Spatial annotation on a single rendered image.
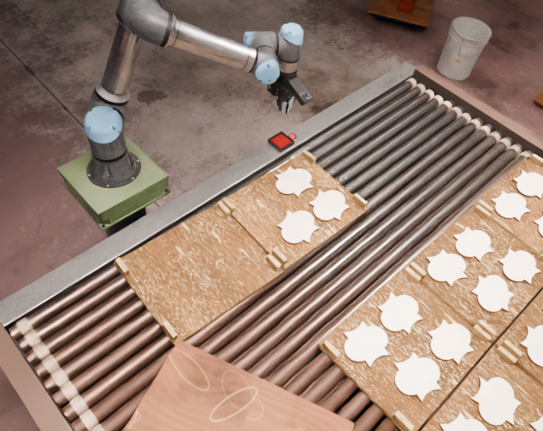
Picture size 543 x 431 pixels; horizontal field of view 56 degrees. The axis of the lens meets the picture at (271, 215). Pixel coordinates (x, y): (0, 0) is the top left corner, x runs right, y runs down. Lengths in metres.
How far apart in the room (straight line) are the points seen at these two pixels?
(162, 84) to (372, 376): 2.75
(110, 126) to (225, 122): 1.82
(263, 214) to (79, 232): 1.43
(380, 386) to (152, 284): 0.74
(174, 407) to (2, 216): 2.02
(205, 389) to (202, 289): 0.36
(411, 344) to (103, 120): 1.19
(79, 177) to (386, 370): 1.20
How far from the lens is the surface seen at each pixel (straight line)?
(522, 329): 1.82
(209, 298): 1.60
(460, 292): 1.79
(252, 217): 1.77
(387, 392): 1.56
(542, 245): 2.05
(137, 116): 3.54
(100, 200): 1.82
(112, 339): 1.59
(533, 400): 1.72
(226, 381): 1.38
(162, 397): 1.38
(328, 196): 1.86
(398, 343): 1.62
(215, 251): 1.69
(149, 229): 1.78
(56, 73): 3.99
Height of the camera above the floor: 2.34
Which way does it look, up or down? 52 degrees down
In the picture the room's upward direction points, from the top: 8 degrees clockwise
